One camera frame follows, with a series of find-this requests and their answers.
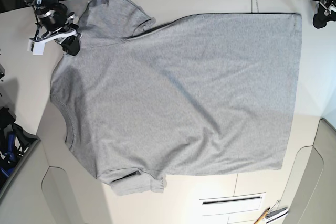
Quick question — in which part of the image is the blue clamp tool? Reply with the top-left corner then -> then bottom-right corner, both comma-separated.
1,131 -> 18,178

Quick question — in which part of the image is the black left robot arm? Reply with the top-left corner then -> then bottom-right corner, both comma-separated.
313,0 -> 335,29

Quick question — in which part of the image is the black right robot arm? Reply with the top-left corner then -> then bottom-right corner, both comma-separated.
24,0 -> 81,56

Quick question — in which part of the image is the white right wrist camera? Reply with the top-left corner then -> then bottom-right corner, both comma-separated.
27,39 -> 45,55

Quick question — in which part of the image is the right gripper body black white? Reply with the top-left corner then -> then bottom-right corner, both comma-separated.
34,11 -> 81,45

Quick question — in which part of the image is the grey T-shirt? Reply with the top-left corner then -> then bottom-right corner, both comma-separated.
50,0 -> 302,195

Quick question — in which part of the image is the white cable grommet plate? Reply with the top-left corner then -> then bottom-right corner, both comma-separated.
200,193 -> 266,216

